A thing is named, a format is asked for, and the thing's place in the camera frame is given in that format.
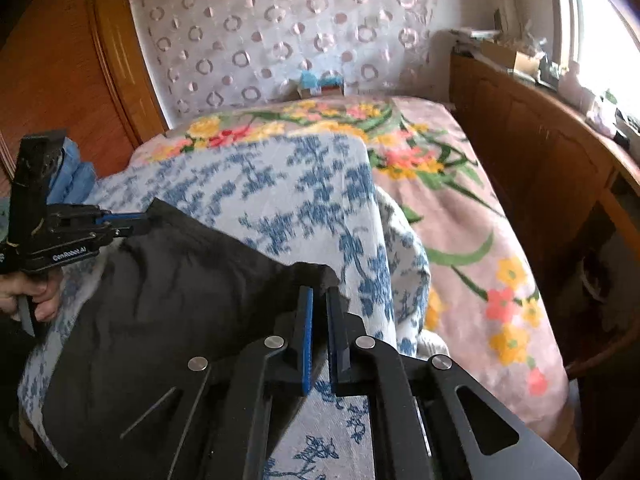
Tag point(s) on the stack of papers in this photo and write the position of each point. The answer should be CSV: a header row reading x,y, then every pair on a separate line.
x,y
469,40

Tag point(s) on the blue floral white bedsheet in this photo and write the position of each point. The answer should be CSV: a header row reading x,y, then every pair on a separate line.
x,y
294,199

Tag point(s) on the cardboard box with blue cloth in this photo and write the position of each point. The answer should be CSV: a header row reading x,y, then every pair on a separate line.
x,y
312,86

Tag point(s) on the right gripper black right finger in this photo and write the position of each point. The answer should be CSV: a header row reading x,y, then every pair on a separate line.
x,y
340,367

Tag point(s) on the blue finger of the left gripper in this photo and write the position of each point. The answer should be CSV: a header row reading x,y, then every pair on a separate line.
x,y
128,219

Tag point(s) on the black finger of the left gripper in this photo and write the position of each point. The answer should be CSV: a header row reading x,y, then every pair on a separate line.
x,y
128,230

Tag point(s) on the cardboard box on cabinet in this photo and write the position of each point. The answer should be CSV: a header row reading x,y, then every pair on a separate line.
x,y
509,58

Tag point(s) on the pink floral blanket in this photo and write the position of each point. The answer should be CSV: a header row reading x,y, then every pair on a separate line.
x,y
484,305

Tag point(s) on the long wooden cabinet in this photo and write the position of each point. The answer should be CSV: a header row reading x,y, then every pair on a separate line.
x,y
572,199

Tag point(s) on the blue denim clothes pile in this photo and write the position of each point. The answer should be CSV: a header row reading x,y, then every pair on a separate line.
x,y
73,181

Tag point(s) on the sheer circle-pattern curtain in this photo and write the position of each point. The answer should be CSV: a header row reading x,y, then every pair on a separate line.
x,y
206,55

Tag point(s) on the black pants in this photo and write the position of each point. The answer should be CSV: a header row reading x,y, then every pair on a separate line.
x,y
183,364

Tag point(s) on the person's left hand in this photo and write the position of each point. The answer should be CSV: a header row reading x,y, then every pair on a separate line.
x,y
45,293

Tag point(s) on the window with white frame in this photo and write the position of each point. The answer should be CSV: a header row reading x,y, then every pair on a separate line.
x,y
597,39

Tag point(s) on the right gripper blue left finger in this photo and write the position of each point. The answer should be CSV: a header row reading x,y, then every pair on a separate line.
x,y
305,315

